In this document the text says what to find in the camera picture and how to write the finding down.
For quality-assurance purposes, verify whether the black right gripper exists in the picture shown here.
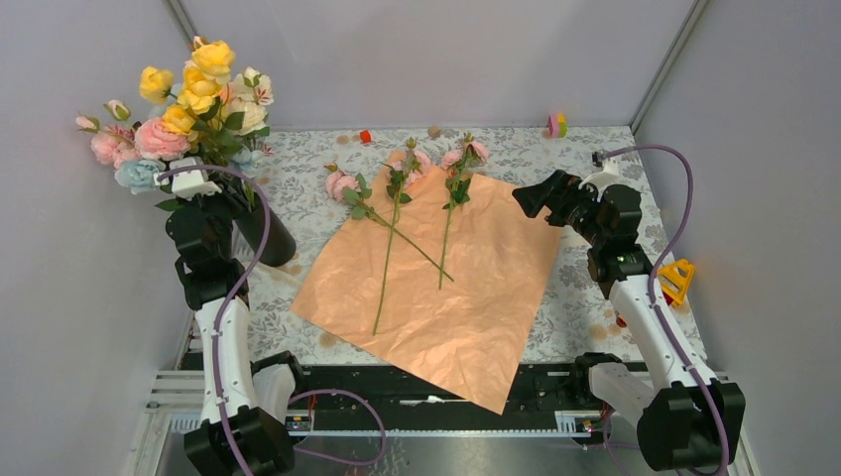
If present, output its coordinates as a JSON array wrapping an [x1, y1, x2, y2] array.
[[512, 170, 608, 247]]

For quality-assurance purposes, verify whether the large pink rose stem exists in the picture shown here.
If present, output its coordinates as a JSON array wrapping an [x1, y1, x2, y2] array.
[[101, 103, 196, 162]]

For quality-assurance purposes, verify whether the orange wrapping paper sheet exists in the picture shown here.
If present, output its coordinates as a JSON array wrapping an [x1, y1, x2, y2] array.
[[291, 164, 562, 414]]

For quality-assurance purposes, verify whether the white rose stem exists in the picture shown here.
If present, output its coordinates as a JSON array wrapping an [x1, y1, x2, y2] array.
[[222, 66, 274, 136]]

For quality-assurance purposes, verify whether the yellow rose stem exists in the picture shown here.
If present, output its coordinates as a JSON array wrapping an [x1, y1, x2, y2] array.
[[134, 37, 236, 162]]

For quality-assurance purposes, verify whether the peach rose stem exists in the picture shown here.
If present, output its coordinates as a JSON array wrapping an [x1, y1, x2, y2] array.
[[183, 37, 236, 97]]

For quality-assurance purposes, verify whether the blue rose stem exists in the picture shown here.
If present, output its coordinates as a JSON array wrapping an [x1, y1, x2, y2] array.
[[115, 160, 222, 194]]

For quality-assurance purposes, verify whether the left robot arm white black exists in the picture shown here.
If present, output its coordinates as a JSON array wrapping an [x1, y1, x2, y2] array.
[[166, 194, 308, 475]]

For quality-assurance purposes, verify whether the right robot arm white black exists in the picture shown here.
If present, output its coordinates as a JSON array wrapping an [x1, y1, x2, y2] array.
[[512, 171, 746, 475]]

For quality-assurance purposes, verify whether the pink rose stem in vase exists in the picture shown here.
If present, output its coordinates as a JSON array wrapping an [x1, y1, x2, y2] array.
[[74, 115, 180, 212]]

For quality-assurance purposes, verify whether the pink green stacked toy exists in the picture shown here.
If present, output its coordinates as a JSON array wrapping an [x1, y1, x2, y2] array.
[[546, 113, 568, 139]]

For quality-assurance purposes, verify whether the pink rose stem right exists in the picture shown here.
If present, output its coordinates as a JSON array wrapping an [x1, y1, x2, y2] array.
[[438, 132, 490, 290]]

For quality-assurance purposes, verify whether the floral patterned table mat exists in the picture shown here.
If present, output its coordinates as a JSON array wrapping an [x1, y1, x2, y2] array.
[[209, 126, 708, 367]]

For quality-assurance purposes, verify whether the pink rose stem middle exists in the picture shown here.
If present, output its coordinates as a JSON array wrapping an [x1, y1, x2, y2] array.
[[372, 137, 425, 336]]

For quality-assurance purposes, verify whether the pink rose stem left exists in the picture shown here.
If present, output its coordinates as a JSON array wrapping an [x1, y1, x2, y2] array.
[[323, 163, 453, 281]]

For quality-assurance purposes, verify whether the yellow plastic toy piece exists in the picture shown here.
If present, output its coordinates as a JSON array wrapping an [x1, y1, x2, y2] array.
[[616, 258, 696, 330]]

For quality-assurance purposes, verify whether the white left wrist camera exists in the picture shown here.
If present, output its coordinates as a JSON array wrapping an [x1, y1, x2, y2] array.
[[153, 157, 222, 200]]

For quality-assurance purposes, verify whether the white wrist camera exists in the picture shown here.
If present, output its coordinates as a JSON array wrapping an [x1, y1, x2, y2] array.
[[579, 152, 621, 190], [153, 157, 222, 200]]

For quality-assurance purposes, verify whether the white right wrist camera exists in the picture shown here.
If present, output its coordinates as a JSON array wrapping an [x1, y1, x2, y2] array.
[[579, 152, 621, 190]]

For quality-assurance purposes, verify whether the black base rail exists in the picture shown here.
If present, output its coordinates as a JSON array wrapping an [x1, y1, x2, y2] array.
[[180, 351, 704, 433]]

